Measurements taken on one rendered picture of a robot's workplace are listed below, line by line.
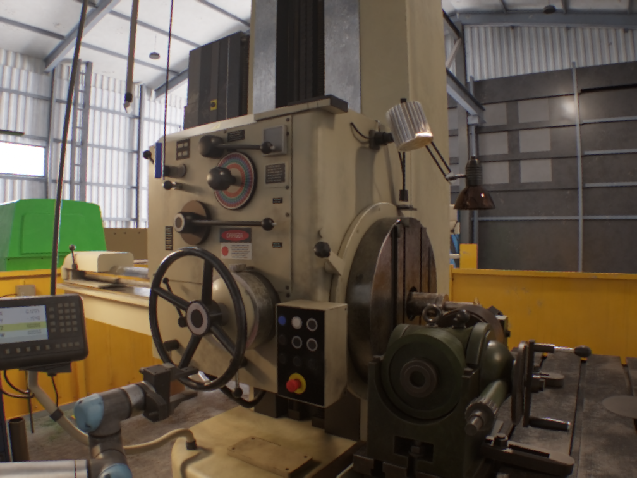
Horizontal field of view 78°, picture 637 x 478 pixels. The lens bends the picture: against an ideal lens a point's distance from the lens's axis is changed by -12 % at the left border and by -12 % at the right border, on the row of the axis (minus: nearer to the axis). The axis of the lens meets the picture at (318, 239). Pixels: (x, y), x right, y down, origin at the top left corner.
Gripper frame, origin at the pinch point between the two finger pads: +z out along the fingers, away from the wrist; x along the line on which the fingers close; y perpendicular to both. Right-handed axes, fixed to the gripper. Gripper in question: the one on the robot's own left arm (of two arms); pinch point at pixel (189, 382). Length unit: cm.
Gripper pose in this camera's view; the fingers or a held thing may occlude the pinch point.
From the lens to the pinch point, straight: 122.9
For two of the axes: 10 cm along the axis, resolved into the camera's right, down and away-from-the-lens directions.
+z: 5.6, -0.1, 8.3
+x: -1.1, 9.9, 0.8
